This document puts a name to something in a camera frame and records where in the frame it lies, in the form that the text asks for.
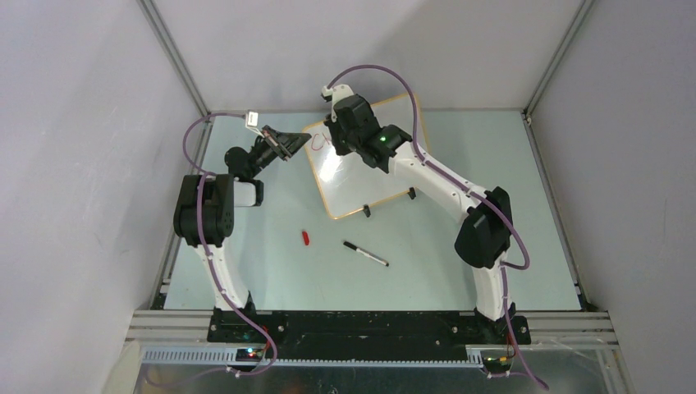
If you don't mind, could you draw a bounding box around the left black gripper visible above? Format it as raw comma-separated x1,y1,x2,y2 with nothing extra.
250,126,311,178

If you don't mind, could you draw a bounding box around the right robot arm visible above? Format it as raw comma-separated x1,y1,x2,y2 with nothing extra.
322,91,512,343

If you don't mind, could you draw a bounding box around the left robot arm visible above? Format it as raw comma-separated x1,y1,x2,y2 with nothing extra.
173,126,310,342

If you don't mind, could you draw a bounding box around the yellow-framed whiteboard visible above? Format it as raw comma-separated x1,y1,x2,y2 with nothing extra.
302,94,414,219

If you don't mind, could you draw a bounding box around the black capped marker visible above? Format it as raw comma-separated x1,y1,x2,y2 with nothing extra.
342,241,390,267

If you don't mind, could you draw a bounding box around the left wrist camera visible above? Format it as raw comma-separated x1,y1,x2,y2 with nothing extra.
245,111,259,133

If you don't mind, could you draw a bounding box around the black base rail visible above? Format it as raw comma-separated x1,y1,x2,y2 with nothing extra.
207,309,531,362

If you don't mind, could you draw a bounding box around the aluminium frame front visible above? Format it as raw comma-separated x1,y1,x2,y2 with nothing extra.
126,310,622,368

